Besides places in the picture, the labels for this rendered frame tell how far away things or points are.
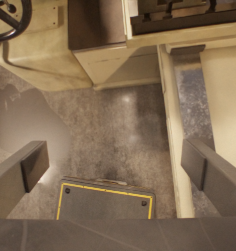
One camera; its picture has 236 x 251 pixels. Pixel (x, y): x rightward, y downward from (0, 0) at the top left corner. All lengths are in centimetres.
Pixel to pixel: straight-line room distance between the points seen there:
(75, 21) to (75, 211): 129
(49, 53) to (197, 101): 95
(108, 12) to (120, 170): 121
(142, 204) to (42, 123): 120
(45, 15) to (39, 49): 24
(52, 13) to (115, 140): 108
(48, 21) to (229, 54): 112
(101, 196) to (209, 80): 99
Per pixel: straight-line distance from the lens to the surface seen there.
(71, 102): 178
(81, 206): 138
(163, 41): 86
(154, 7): 76
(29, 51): 139
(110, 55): 127
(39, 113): 191
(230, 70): 106
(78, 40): 125
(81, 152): 167
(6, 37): 70
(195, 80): 95
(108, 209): 134
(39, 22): 145
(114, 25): 126
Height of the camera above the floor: 158
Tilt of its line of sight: 78 degrees down
